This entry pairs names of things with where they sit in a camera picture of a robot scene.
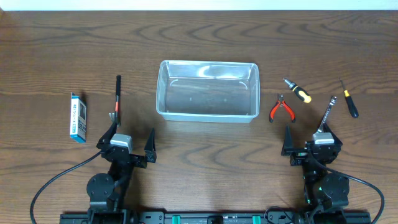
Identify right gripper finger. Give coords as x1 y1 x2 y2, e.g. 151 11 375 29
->
281 125 294 156
323 123 343 146

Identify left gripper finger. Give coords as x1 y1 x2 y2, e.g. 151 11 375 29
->
96 122 118 149
144 128 157 163

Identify thin black yellow screwdriver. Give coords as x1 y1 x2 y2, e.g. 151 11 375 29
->
339 78 359 118

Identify blue white small box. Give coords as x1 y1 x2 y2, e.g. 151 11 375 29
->
70 93 87 144

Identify silver combination wrench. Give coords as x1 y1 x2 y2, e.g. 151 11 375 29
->
315 96 337 134

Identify red handled pliers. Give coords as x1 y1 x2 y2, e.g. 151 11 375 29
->
269 93 297 123

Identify yellow black stubby screwdriver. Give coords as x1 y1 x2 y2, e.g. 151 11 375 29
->
283 78 312 103

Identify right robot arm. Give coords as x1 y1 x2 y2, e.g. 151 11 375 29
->
281 124 349 223

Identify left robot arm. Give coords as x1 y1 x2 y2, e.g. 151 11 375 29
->
86 123 157 223

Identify clear plastic container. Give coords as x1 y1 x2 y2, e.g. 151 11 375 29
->
155 60 261 123

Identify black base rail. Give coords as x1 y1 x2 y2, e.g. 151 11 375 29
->
59 210 373 224

